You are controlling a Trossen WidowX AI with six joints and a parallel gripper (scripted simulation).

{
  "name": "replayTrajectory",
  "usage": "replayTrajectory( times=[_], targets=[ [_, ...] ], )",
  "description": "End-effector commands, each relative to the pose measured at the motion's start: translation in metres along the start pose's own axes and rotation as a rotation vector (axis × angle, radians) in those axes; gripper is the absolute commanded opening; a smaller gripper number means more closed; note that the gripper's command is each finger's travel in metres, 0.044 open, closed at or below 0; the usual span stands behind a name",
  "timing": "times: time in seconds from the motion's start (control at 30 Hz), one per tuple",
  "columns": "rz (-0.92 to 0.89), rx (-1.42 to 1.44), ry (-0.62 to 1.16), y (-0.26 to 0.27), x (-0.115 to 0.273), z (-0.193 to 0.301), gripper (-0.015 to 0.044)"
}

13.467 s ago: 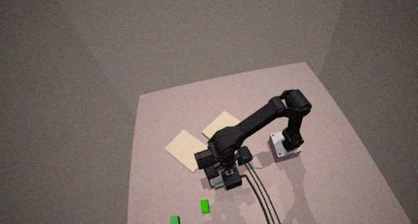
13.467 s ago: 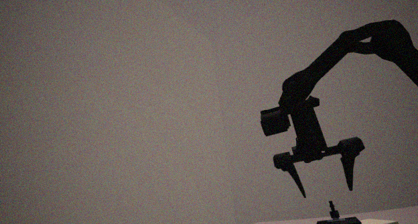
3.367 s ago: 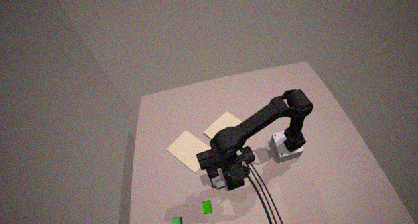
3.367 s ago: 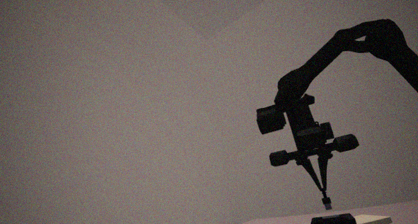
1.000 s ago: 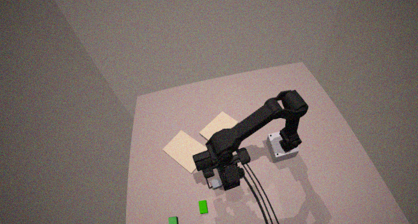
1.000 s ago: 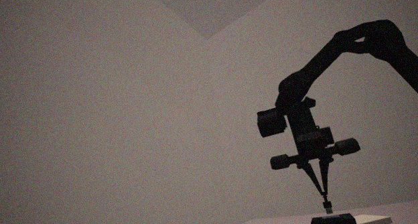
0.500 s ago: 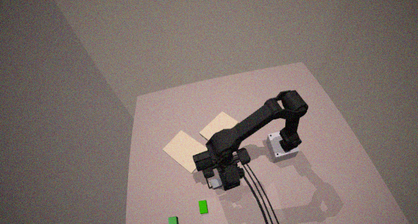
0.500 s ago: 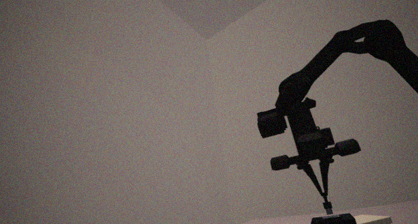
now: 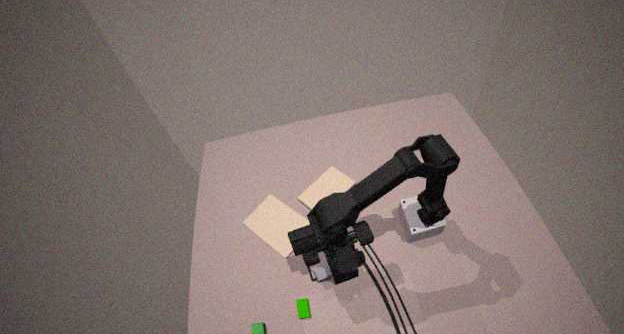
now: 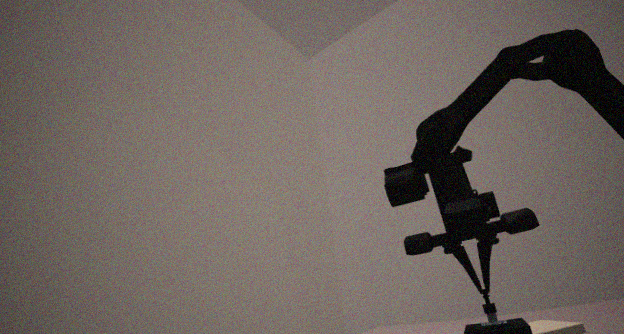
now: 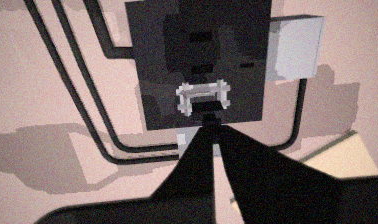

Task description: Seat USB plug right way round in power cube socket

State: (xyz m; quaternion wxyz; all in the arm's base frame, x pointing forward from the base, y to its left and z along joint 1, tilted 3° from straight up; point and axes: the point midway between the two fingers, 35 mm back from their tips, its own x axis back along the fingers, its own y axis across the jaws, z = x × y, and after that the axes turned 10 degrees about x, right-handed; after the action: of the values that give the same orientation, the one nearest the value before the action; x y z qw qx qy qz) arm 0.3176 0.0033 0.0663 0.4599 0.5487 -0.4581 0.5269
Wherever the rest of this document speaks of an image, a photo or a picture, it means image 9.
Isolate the green cube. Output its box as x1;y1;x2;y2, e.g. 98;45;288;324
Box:
251;323;267;334
297;298;311;319

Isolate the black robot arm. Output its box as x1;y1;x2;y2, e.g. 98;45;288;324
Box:
288;134;460;273

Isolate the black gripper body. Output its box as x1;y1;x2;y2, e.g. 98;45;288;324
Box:
302;220;374;267

